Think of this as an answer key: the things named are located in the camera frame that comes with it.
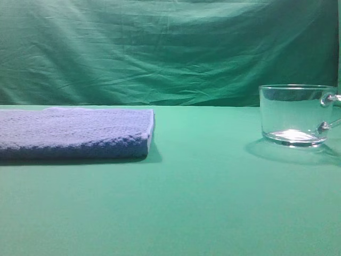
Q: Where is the transparent glass cup with handle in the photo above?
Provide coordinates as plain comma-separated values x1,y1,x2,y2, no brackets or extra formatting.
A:
259,84,340,147

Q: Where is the folded blue towel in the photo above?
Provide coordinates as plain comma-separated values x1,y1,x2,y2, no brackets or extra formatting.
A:
1,107,155,160

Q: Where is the green backdrop cloth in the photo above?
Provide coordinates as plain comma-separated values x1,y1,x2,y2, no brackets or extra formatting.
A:
1,1,340,107

